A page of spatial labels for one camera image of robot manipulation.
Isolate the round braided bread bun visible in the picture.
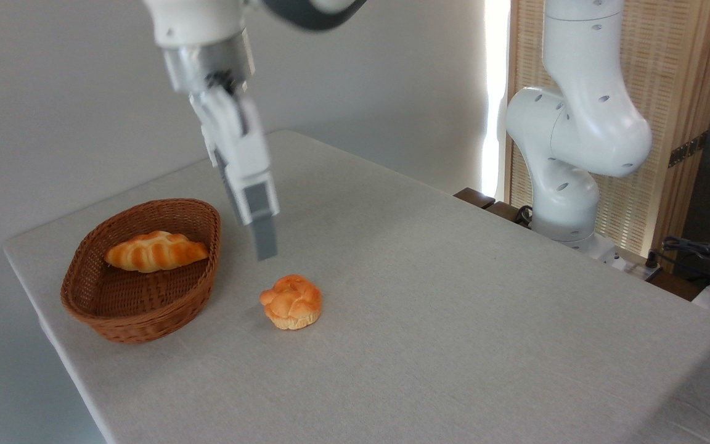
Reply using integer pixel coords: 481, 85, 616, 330
259, 274, 323, 331

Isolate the wooden slatted folding screen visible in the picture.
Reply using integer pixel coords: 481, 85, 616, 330
505, 0, 710, 260

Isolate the dark metal screen hinge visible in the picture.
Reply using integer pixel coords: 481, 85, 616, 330
668, 131, 709, 168

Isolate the long braided bread loaf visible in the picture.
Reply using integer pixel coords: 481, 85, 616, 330
104, 231, 210, 273

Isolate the brown wicker basket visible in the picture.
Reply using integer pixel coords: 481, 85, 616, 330
60, 198, 222, 344

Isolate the light grey tablecloth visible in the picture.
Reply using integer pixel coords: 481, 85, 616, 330
2, 129, 710, 444

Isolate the black cable bundle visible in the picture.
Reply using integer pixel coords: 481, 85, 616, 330
646, 228, 710, 292

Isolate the dark wooden furniture top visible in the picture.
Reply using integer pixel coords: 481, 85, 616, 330
454, 187, 533, 230

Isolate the white power strip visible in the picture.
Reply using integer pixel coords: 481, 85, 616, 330
614, 256, 665, 282

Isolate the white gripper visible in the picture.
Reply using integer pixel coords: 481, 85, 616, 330
189, 85, 281, 261

